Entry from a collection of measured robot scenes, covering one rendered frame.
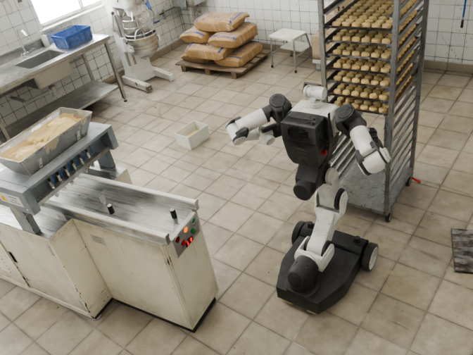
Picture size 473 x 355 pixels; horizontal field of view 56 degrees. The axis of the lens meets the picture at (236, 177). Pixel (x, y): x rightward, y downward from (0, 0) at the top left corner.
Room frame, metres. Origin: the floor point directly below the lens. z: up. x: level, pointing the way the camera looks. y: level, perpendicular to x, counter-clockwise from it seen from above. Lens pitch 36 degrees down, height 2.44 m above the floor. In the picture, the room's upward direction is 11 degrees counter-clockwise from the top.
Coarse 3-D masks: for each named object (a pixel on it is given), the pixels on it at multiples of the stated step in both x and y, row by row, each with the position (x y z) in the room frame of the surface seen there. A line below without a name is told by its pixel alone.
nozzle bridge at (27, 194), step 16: (96, 128) 2.57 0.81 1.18; (112, 128) 2.58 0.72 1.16; (80, 144) 2.40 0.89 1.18; (96, 144) 2.55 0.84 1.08; (112, 144) 2.54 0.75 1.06; (64, 160) 2.25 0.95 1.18; (96, 160) 2.45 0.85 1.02; (112, 160) 2.63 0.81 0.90; (0, 176) 2.21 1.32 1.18; (16, 176) 2.18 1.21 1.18; (32, 176) 2.14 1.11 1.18; (48, 176) 2.14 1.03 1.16; (64, 176) 2.30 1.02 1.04; (0, 192) 2.12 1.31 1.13; (16, 192) 2.02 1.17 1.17; (32, 192) 2.12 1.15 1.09; (48, 192) 2.15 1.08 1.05; (16, 208) 2.08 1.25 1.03; (32, 208) 2.00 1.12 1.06; (32, 224) 2.06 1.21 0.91
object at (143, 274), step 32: (96, 224) 2.04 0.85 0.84; (160, 224) 1.93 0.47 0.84; (96, 256) 2.11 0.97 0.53; (128, 256) 1.93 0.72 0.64; (160, 256) 1.78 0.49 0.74; (192, 256) 1.91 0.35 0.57; (128, 288) 2.01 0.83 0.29; (160, 288) 1.83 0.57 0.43; (192, 288) 1.84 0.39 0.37; (192, 320) 1.77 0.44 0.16
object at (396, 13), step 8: (400, 0) 2.39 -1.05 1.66; (400, 8) 2.40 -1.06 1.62; (392, 32) 2.40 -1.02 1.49; (392, 40) 2.40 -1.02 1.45; (392, 48) 2.40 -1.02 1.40; (392, 56) 2.39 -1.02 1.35; (392, 64) 2.39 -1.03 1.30; (392, 72) 2.39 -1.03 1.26; (392, 80) 2.39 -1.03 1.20; (392, 88) 2.39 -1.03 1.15; (392, 96) 2.39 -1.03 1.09; (392, 104) 2.38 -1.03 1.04; (392, 112) 2.38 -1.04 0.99; (392, 120) 2.38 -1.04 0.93; (392, 128) 2.38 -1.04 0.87; (392, 136) 2.39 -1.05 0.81; (392, 144) 2.40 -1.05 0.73; (384, 192) 2.40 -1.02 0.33; (384, 200) 2.40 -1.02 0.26; (384, 208) 2.39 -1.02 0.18
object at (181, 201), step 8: (88, 176) 2.48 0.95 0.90; (96, 184) 2.43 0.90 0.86; (104, 184) 2.39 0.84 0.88; (112, 184) 2.34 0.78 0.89; (120, 184) 2.32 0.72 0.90; (128, 184) 2.30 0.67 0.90; (128, 192) 2.28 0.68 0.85; (136, 192) 2.24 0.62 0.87; (144, 192) 2.19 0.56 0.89; (152, 192) 2.16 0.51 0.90; (160, 192) 2.14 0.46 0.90; (160, 200) 2.13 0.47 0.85; (168, 200) 2.09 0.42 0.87; (176, 200) 2.06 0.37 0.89; (184, 200) 2.02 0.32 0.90; (192, 200) 2.01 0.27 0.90; (192, 208) 2.00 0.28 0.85
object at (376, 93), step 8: (408, 72) 2.77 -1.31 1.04; (400, 80) 2.67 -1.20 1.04; (336, 88) 2.75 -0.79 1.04; (344, 88) 2.71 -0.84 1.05; (352, 88) 2.67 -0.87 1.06; (360, 88) 2.64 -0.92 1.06; (368, 88) 2.62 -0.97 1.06; (376, 88) 2.62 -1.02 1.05; (360, 96) 2.56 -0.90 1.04; (368, 96) 2.54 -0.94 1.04; (376, 96) 2.50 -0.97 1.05; (384, 96) 2.46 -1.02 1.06
